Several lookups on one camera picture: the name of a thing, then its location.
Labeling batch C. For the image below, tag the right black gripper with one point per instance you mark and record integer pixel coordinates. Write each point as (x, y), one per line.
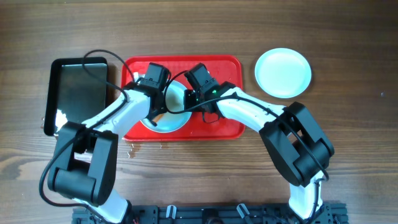
(189, 94)

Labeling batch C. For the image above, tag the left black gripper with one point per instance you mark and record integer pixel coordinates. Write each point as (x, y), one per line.
(157, 106)

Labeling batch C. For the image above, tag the green orange sponge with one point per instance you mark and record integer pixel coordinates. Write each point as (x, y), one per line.
(157, 118)

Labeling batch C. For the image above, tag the pale blue plate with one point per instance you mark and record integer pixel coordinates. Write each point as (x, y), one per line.
(171, 122)
(283, 73)

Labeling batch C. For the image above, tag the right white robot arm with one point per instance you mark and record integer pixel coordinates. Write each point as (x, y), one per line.
(297, 145)

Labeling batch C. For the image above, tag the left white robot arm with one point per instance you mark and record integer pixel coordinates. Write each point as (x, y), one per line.
(83, 166)

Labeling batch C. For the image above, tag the red plastic tray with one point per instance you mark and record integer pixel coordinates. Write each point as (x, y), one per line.
(224, 68)

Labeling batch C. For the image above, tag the black water tray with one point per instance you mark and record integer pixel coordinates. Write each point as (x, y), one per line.
(73, 94)

